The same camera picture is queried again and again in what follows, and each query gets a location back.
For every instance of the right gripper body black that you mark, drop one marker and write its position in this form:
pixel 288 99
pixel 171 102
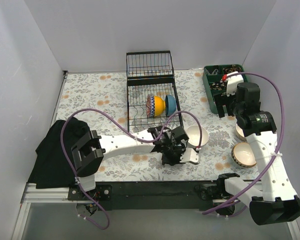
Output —
pixel 221 100

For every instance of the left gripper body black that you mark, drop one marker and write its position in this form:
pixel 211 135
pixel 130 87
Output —
pixel 172 157

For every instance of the plain white bowl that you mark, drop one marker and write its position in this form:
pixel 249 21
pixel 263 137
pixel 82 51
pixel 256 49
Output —
pixel 197 137

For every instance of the blue ceramic bowl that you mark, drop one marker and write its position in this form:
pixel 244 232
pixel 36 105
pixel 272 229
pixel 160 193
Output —
pixel 170 105

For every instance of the yellow bowl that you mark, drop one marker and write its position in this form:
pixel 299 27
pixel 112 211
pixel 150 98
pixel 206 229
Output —
pixel 159 106

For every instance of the red patterned bowl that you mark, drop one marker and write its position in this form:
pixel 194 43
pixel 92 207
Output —
pixel 150 106

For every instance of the black wire dish rack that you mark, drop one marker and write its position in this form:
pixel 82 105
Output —
pixel 151 91

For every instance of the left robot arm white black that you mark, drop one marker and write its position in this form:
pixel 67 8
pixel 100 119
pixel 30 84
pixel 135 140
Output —
pixel 89 152

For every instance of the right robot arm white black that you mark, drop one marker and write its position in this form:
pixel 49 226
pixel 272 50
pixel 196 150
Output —
pixel 278 202

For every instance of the green compartment organizer tray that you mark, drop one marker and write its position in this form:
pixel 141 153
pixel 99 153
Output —
pixel 212 81

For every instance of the white bowl patterned rim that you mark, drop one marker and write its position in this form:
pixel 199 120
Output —
pixel 243 155

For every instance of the black front base bar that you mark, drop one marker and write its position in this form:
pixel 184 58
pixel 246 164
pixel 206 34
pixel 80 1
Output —
pixel 154 195

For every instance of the black cloth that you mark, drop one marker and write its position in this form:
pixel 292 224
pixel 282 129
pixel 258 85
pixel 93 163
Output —
pixel 51 168

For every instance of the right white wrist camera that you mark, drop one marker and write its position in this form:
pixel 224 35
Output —
pixel 232 81

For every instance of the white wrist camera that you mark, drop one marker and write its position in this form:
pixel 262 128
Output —
pixel 190 156
pixel 232 81

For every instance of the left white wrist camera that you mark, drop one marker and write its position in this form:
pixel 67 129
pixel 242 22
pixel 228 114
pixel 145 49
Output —
pixel 190 156

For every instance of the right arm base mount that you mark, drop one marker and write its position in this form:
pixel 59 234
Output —
pixel 218 191

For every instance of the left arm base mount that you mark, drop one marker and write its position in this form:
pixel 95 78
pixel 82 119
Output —
pixel 95 195

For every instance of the aluminium frame rail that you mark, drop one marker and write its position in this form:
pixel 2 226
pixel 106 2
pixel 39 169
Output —
pixel 46 214

